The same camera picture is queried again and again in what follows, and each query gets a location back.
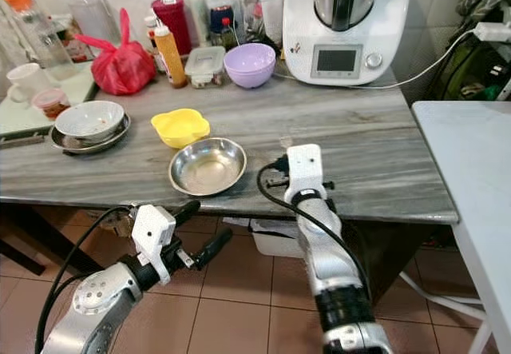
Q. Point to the clear plastic water jug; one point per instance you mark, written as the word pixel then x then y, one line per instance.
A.
pixel 93 14

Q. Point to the brown wooden stick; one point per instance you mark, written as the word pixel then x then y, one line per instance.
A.
pixel 28 141

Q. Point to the orange sauce squeeze bottle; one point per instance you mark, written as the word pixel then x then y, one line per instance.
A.
pixel 171 57

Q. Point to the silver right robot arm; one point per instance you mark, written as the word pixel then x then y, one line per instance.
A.
pixel 327 266

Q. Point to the white kitchen cooking machine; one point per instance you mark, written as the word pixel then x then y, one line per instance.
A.
pixel 303 34

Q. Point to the dark blue jar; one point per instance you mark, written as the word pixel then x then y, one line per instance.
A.
pixel 219 18

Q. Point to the clear lidded food container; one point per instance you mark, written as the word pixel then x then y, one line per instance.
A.
pixel 205 66

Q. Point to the small dark sauce bottle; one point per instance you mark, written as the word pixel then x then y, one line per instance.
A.
pixel 150 42

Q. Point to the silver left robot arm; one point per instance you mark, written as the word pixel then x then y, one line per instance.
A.
pixel 100 298

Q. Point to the glass bottle with orange cap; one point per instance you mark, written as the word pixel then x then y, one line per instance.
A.
pixel 40 38

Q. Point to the white ceramic bowl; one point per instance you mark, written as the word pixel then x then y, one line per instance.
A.
pixel 89 120

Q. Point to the small red-lid plastic tub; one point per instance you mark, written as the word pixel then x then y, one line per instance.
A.
pixel 51 104

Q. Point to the purple plastic bowl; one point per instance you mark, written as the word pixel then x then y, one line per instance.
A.
pixel 249 65

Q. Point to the white bin under table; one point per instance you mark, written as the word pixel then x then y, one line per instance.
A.
pixel 275 240

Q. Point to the yellow plastic bowl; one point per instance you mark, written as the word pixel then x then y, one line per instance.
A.
pixel 180 125

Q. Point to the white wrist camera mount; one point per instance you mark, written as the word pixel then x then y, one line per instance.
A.
pixel 153 232
pixel 305 169

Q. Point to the clear measuring jug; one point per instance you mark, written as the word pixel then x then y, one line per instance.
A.
pixel 271 6

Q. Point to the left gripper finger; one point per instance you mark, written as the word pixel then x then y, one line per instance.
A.
pixel 214 248
pixel 188 210

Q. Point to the white mug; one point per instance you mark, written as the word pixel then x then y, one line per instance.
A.
pixel 28 81

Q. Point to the steel plate under white bowl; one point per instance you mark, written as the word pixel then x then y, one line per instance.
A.
pixel 61 145

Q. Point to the dark bag by wall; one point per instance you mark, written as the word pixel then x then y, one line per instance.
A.
pixel 463 70

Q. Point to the empty stainless steel plate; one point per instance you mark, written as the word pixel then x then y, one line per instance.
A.
pixel 207 169

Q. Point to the maroon canister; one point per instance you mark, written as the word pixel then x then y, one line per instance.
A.
pixel 172 12

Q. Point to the white power adapter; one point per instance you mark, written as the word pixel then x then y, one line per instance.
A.
pixel 491 31

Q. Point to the pale green glass tray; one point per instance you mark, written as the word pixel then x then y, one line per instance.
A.
pixel 16 121

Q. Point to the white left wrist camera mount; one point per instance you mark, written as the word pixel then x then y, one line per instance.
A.
pixel 153 232

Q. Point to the white side table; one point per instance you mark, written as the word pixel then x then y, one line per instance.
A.
pixel 471 178

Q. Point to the red plastic bag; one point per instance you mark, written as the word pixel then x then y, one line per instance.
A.
pixel 122 66

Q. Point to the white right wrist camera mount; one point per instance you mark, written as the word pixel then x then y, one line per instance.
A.
pixel 305 169

